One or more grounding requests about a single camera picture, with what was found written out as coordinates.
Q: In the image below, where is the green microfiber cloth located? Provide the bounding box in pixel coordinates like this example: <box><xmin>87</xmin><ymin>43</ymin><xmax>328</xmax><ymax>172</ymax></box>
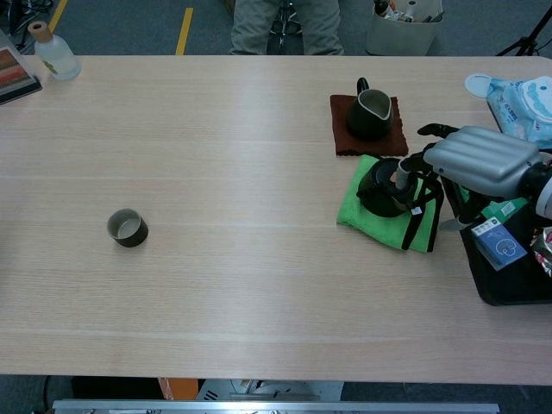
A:
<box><xmin>336</xmin><ymin>154</ymin><xmax>445</xmax><ymax>254</ymax></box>

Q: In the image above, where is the striped colour swatch book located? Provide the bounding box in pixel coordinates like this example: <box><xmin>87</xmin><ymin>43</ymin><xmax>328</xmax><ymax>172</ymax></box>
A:
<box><xmin>0</xmin><ymin>29</ymin><xmax>43</xmax><ymax>106</ymax></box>

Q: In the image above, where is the black plastic tray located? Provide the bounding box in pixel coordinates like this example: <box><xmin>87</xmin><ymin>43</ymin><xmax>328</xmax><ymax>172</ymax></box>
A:
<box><xmin>443</xmin><ymin>179</ymin><xmax>552</xmax><ymax>306</ymax></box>

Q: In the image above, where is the small dark tea cup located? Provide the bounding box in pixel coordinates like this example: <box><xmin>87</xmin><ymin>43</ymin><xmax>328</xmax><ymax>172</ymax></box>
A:
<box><xmin>106</xmin><ymin>208</ymin><xmax>149</xmax><ymax>249</ymax></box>

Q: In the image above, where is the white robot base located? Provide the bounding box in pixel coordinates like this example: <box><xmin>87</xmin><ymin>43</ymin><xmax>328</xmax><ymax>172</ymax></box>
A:
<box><xmin>197</xmin><ymin>379</ymin><xmax>345</xmax><ymax>402</ymax></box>

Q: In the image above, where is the blue wet wipes pack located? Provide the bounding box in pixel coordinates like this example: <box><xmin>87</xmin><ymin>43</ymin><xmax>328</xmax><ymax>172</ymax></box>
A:
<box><xmin>486</xmin><ymin>76</ymin><xmax>552</xmax><ymax>146</ymax></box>

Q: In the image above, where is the person in khaki trousers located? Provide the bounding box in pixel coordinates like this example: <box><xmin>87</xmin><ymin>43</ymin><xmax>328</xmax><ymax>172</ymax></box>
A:
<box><xmin>229</xmin><ymin>0</ymin><xmax>345</xmax><ymax>56</ymax></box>

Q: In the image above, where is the dark ceramic pouring pitcher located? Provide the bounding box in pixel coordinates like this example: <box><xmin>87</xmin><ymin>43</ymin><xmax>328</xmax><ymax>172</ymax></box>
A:
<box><xmin>346</xmin><ymin>77</ymin><xmax>396</xmax><ymax>141</ymax></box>

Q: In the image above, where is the crinkled patterned snack wrapper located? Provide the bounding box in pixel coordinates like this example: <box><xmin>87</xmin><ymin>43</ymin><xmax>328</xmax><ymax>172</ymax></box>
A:
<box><xmin>529</xmin><ymin>226</ymin><xmax>552</xmax><ymax>279</ymax></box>

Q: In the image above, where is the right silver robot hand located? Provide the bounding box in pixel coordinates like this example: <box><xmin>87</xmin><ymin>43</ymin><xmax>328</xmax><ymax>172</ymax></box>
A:
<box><xmin>396</xmin><ymin>123</ymin><xmax>543</xmax><ymax>232</ymax></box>

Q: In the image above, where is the white round plastic lid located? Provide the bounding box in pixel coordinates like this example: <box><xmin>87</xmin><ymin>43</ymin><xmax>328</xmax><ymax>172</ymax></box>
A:
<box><xmin>464</xmin><ymin>72</ymin><xmax>495</xmax><ymax>98</ymax></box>

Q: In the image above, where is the beige waste bin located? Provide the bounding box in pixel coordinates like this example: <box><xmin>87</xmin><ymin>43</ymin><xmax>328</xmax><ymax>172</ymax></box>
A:
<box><xmin>366</xmin><ymin>0</ymin><xmax>445</xmax><ymax>56</ymax></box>

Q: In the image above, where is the black tripod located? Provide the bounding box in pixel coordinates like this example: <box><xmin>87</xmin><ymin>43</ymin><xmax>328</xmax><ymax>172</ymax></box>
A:
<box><xmin>495</xmin><ymin>6</ymin><xmax>552</xmax><ymax>57</ymax></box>

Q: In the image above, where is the aluminium profile rail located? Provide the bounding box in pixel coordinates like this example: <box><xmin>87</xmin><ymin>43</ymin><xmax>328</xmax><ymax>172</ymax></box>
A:
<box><xmin>52</xmin><ymin>399</ymin><xmax>500</xmax><ymax>414</ymax></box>

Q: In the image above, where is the blue and white small box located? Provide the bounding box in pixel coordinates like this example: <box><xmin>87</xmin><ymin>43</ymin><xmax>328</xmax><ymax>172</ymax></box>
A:
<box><xmin>470</xmin><ymin>216</ymin><xmax>529</xmax><ymax>272</ymax></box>

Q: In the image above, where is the green tea packet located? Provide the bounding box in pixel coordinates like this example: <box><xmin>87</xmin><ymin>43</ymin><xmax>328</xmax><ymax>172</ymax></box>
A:
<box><xmin>459</xmin><ymin>185</ymin><xmax>530</xmax><ymax>222</ymax></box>

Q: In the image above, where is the orange object under table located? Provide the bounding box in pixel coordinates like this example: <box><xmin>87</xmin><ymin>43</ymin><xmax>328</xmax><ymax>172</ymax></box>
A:
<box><xmin>157</xmin><ymin>377</ymin><xmax>199</xmax><ymax>401</ymax></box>

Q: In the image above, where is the frosted glass bottle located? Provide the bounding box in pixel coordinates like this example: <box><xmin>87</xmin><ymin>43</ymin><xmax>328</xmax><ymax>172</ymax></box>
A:
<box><xmin>28</xmin><ymin>20</ymin><xmax>82</xmax><ymax>82</ymax></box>

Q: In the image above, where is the black teapot with handle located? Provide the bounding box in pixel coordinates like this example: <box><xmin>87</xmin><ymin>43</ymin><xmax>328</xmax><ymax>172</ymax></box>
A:
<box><xmin>355</xmin><ymin>157</ymin><xmax>432</xmax><ymax>219</ymax></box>

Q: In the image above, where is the brown cloth mat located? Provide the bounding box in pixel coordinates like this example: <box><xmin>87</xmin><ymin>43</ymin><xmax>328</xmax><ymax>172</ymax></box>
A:
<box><xmin>329</xmin><ymin>94</ymin><xmax>410</xmax><ymax>157</ymax></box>

